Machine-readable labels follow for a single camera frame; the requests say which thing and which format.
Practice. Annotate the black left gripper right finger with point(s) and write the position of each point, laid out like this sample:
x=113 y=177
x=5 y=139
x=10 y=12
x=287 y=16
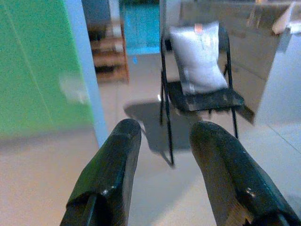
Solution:
x=230 y=169

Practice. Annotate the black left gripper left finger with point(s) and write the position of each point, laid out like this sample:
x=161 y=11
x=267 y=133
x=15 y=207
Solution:
x=110 y=164

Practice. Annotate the black folding chair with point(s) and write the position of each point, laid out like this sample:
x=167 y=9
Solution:
x=207 y=100

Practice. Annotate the brown wooden shelf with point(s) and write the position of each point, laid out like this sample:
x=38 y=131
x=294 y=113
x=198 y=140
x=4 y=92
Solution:
x=110 y=61

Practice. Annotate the white pillow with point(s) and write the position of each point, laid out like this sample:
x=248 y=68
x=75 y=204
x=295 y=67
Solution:
x=200 y=61

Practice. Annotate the teal blue panel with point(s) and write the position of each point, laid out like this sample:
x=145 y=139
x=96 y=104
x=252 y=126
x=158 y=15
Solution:
x=142 y=28

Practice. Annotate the white board frame post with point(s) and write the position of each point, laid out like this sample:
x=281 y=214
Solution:
x=87 y=70

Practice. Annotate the green wall board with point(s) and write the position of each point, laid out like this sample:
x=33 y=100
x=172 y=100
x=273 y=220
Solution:
x=35 y=70

